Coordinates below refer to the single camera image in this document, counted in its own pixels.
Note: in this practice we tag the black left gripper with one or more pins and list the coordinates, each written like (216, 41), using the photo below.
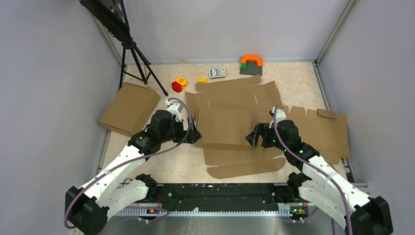
(193, 134)

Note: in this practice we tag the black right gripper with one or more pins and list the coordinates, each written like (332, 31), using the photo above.
(264, 129)

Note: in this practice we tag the large cardboard box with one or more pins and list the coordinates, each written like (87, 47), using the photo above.
(224, 128)

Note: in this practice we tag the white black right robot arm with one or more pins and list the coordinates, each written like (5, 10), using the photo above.
(320, 184)

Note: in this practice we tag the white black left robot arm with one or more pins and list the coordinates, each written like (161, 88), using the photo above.
(89, 207)

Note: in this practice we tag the folded brown cardboard box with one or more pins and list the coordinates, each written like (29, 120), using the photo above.
(130, 110)

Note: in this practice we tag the flat cardboard blank underneath left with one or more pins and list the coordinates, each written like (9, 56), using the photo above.
(242, 93)

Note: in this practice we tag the small red toy piece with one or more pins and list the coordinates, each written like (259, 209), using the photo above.
(179, 84)

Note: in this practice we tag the orange green grey toy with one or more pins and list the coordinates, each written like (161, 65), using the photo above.
(251, 65)

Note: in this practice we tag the flat cardboard blank at right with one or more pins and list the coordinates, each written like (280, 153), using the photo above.
(325, 130)

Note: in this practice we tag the black tripod stand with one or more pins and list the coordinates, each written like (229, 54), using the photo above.
(112, 15)

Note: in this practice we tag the aluminium frame rail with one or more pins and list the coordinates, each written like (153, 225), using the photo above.
(157, 212)

